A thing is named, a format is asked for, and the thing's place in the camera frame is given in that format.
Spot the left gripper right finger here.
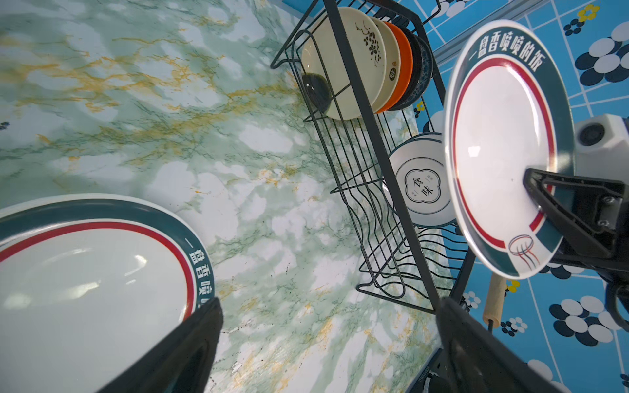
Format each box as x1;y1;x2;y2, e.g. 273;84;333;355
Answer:
436;297;558;393

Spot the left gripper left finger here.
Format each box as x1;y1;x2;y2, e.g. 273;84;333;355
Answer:
100;298;224;392

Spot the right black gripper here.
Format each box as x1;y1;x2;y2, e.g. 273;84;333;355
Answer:
524;168;628;285

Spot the green red rim plate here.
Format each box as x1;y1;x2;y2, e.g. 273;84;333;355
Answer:
1;193;215;392
444;20;575;280

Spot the black wire dish rack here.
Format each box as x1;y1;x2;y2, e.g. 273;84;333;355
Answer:
271;1;474;314

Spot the white plate with emblem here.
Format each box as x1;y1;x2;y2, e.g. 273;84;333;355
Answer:
389;132;455;228

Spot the black plate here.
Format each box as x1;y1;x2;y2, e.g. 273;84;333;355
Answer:
390;28;423;111

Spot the orange plate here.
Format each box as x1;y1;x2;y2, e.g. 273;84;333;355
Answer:
383;21;413;101

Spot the beige plate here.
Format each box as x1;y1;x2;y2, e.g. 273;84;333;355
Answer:
372;19;402;113

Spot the cream plate with flower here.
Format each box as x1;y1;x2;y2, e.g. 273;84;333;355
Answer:
301;8;387;121

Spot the right wooden rack handle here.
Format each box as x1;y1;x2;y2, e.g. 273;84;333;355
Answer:
483;273;507;331

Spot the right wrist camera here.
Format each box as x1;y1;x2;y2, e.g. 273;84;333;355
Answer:
574;114;629;184

